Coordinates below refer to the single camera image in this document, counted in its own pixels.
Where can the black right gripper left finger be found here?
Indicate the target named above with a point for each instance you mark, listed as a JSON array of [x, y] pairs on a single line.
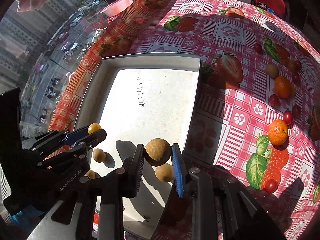
[[123, 182]]

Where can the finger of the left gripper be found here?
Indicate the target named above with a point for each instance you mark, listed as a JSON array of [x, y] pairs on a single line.
[[69, 157], [53, 140]]

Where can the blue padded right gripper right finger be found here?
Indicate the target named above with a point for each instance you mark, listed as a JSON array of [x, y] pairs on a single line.
[[193, 183]]

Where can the brown longan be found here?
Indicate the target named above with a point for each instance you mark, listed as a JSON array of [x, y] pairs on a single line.
[[98, 155], [164, 173], [158, 149]]

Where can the yellow cherry tomato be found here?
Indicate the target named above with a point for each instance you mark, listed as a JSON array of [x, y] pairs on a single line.
[[93, 128], [91, 174]]

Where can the red cherry tomato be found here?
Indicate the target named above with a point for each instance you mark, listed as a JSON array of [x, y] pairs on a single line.
[[288, 117], [271, 186]]

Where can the orange mandarin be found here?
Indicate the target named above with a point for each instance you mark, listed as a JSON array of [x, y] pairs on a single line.
[[282, 87], [277, 132]]

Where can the white shallow tray box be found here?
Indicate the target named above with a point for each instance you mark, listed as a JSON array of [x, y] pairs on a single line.
[[139, 97]]

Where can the pink strawberry checked tablecloth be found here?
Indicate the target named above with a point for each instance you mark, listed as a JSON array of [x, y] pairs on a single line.
[[237, 102]]

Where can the orange mandarin in shadow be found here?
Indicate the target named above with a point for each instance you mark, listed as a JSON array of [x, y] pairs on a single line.
[[282, 87]]

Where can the pink plastic basin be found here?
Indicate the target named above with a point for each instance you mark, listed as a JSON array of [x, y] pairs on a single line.
[[116, 7]]

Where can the greenish longan far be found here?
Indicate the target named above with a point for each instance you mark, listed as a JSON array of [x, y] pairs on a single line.
[[272, 71]]

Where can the red plastic chair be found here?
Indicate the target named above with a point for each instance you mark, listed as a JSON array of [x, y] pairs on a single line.
[[278, 6]]

